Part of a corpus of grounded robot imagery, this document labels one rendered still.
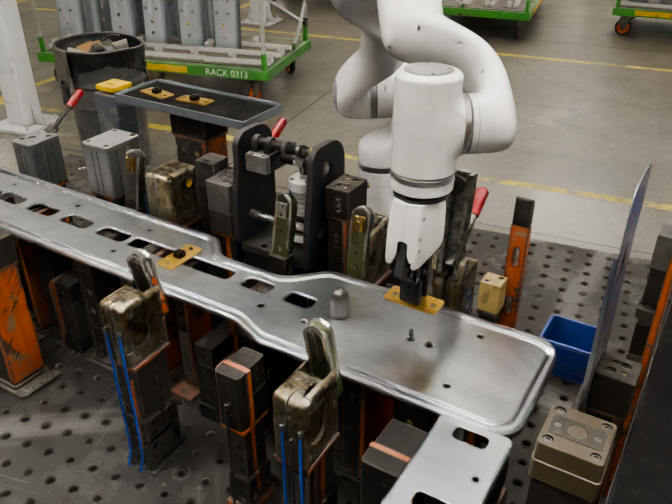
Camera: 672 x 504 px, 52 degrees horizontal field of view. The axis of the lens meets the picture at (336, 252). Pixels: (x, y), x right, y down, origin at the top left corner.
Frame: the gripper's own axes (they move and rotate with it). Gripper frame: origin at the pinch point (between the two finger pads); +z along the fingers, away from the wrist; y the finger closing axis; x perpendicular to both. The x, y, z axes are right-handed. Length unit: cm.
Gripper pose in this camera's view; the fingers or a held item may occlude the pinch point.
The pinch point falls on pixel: (414, 285)
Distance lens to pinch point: 100.7
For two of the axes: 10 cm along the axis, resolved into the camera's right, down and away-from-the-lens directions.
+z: 0.0, 8.6, 5.1
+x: 8.6, 2.6, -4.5
